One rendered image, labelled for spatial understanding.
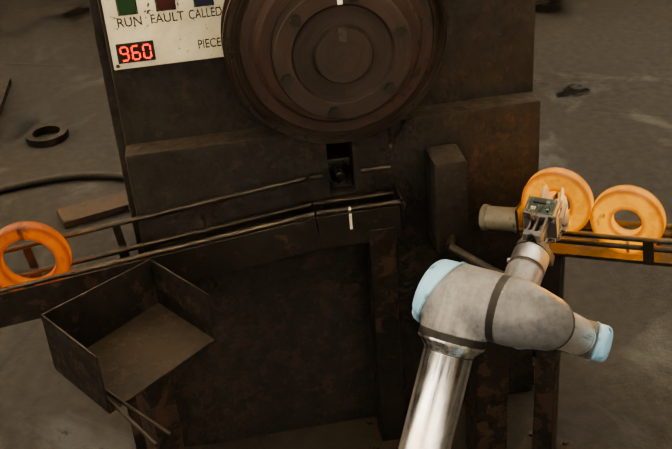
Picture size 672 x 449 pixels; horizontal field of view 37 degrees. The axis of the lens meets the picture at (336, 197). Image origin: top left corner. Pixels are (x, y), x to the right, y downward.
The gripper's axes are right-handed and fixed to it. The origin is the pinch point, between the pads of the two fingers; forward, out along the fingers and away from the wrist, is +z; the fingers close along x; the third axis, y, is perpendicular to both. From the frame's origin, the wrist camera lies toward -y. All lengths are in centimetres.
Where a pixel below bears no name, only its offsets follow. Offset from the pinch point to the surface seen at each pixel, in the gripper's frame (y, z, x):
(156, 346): 1, -63, 66
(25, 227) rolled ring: 15, -51, 103
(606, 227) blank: -4.1, -3.4, -11.3
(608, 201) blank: 2.0, -1.8, -11.3
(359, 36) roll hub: 44, -9, 36
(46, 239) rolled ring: 11, -50, 100
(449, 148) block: 3.4, 5.8, 26.6
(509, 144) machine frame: -2.7, 16.6, 16.0
